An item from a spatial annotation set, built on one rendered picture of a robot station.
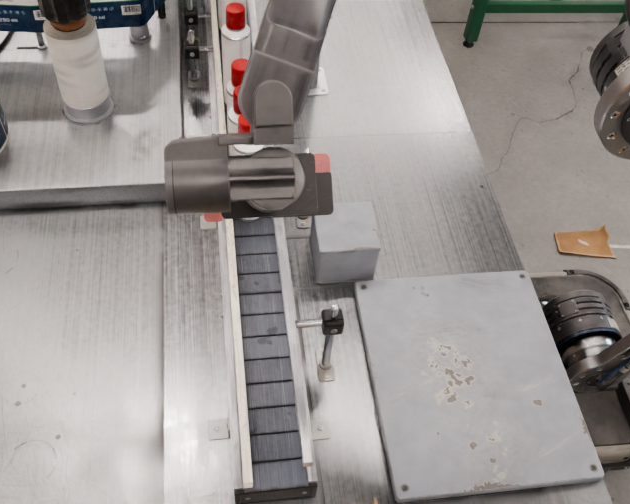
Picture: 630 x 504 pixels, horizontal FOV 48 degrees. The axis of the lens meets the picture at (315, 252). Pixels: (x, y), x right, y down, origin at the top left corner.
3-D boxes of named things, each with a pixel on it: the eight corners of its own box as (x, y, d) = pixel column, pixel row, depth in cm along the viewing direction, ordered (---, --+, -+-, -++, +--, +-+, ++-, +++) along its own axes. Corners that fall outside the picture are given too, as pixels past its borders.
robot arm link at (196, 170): (293, 79, 61) (284, 80, 69) (155, 82, 60) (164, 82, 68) (297, 217, 64) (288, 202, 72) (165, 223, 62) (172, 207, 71)
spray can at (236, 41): (223, 92, 139) (219, -2, 123) (249, 91, 140) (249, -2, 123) (224, 110, 136) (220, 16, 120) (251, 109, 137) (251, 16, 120)
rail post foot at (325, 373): (315, 349, 111) (315, 346, 110) (331, 348, 111) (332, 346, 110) (318, 382, 108) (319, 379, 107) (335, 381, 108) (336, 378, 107)
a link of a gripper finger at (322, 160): (261, 162, 85) (265, 153, 76) (321, 159, 86) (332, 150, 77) (265, 219, 85) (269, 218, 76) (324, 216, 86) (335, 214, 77)
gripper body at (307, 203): (217, 158, 76) (216, 151, 69) (312, 154, 78) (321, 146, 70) (221, 219, 77) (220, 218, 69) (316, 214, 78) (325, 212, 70)
